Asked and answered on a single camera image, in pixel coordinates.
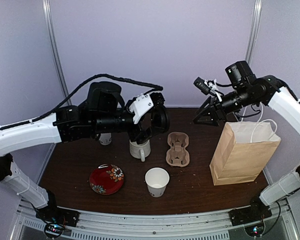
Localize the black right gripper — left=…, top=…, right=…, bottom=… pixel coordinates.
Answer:
left=193, top=84, right=257, bottom=127

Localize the cardboard cup carrier tray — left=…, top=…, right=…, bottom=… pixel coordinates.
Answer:
left=165, top=132, right=190, bottom=168

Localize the white paper coffee cup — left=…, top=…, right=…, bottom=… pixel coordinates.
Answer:
left=144, top=167, right=170, bottom=198

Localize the black plastic cup lid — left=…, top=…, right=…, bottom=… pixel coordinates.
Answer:
left=151, top=106, right=170, bottom=135

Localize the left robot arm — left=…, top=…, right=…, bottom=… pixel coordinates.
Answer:
left=0, top=81, right=170, bottom=222

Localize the white ceramic mug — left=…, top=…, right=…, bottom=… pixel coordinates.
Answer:
left=129, top=140, right=151, bottom=162

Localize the brown paper bag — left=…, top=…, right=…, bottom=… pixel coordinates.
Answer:
left=209, top=119, right=281, bottom=186

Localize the cup of white straws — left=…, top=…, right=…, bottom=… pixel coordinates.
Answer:
left=98, top=133, right=112, bottom=146

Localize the red floral plate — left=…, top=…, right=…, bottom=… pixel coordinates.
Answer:
left=89, top=164, right=125, bottom=196

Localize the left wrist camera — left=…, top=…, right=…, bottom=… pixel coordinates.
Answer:
left=127, top=93, right=154, bottom=125

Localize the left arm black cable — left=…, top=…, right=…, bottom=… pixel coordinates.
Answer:
left=29, top=72, right=164, bottom=123

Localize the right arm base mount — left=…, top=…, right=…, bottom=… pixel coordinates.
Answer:
left=228, top=199, right=272, bottom=226

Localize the aluminium front rail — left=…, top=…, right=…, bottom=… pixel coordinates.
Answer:
left=11, top=197, right=298, bottom=240

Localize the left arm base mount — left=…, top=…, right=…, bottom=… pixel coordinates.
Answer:
left=34, top=207, right=80, bottom=227

